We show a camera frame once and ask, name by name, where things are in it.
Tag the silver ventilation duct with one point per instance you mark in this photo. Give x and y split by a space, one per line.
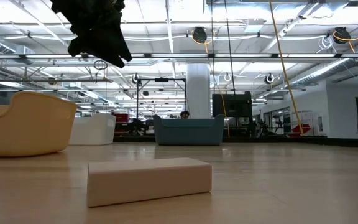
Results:
322 73

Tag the red cabinet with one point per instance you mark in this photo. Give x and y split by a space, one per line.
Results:
121 118

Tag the short natural wood block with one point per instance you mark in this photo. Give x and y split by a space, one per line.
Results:
148 183

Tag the black table frame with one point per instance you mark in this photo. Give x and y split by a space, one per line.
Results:
275 140

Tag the red arrow sign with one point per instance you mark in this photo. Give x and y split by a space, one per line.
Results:
303 128

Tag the long ceiling light bar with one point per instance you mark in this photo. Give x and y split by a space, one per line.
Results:
179 56

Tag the black metal frame rig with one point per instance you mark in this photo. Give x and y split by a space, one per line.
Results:
161 80

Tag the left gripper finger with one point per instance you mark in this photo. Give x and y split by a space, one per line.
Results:
115 37
98 48

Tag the person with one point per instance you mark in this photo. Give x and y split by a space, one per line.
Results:
185 114

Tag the white plastic bin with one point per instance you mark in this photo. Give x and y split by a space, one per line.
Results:
92 130

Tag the white structural column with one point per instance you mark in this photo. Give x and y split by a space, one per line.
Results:
198 90

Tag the black display screen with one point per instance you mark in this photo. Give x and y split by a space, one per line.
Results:
232 105

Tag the yellow plastic bin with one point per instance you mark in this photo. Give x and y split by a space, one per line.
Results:
26 130

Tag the teal plastic bin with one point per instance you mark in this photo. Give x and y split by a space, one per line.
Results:
188 132

